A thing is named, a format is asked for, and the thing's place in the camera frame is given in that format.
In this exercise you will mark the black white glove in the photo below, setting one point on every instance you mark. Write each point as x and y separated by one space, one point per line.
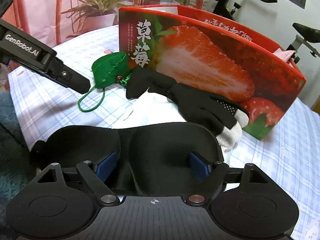
160 99

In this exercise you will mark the pink soft cloth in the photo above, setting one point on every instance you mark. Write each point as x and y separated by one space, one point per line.
284 55

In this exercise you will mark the blue plaid tablecloth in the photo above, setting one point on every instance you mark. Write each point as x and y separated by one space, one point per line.
289 154

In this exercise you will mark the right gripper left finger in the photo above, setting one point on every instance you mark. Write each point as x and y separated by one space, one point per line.
95 174

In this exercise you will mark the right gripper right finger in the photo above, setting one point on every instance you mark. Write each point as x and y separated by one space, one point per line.
210 178

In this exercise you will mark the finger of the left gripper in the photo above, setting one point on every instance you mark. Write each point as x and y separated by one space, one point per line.
67 77

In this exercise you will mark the red strawberry cardboard box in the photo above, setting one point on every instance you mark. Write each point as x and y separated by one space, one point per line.
212 53

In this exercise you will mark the pink printed backdrop cloth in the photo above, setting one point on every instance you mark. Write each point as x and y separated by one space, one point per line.
56 21

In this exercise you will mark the black sleep mask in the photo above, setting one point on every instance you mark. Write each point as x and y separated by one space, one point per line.
153 160

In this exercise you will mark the black exercise bike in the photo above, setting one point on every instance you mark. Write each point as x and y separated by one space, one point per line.
274 18

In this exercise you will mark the green drawstring pouch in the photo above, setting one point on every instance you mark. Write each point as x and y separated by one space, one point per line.
108 70

